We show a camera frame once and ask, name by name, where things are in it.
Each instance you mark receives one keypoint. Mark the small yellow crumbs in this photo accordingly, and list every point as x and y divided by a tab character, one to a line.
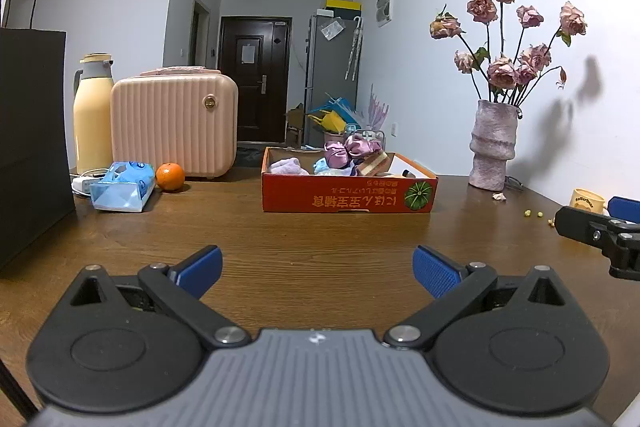
531	213

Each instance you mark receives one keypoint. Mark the grey refrigerator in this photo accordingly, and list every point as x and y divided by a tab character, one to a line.
325	77

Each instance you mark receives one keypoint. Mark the blue folding rack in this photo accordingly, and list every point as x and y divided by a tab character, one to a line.
340	104

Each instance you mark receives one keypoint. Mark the brown cardboard carton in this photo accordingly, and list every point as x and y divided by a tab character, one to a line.
295	124

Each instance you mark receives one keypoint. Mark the purple feather wall decoration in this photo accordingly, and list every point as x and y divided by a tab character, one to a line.
377	107

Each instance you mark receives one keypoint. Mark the orange fruit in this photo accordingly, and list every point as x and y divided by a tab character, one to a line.
170	177

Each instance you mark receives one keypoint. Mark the grey interior door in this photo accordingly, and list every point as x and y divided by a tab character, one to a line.
201	37

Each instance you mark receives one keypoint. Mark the bunch of dried pink roses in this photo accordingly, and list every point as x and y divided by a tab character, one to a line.
502	72

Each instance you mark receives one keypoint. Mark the blue tissue pack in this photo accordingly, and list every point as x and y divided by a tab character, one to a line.
122	187

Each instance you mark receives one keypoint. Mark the pink ribbed suitcase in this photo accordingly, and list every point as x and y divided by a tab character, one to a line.
170	127

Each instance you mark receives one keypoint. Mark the white wall socket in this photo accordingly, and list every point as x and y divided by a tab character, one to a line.
394	129

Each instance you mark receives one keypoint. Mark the clear plastic bag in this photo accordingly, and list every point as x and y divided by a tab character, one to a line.
332	31

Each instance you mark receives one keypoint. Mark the lilac fluffy cloth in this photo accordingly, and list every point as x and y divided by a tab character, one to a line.
289	167

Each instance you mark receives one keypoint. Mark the white electrical panel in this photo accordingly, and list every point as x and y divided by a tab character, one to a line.
384	4

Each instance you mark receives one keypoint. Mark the light blue soft cloth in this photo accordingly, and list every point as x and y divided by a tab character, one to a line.
321	166

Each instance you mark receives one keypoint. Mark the purple satin scrunchie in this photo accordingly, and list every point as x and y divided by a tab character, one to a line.
337	156

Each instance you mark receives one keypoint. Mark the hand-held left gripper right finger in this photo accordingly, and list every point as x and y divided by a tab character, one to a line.
436	273

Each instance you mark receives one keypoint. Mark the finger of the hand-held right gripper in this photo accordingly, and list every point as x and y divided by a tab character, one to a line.
627	209
580	224

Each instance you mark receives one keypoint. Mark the orange-edged cardboard box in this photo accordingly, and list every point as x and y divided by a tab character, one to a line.
340	199

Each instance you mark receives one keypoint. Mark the dark brown entrance door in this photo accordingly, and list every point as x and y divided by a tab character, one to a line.
255	97

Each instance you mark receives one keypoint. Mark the mauve textured vase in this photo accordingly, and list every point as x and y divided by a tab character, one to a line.
492	147

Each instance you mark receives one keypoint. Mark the white folded umbrella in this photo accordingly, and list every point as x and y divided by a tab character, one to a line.
357	47

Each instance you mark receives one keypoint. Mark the white paper notice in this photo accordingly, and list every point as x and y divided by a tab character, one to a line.
247	56

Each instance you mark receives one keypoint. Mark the yellow and black box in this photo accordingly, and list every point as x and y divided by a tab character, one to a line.
344	7

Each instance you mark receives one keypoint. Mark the black paper bag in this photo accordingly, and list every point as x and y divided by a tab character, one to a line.
30	132

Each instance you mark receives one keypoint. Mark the cream thermos jug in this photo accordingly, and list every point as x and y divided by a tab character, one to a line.
92	122

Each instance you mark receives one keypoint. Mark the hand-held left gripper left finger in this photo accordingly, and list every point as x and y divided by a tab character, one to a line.
202	268

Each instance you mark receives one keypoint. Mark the cream yellow mug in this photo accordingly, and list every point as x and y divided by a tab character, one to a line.
587	202

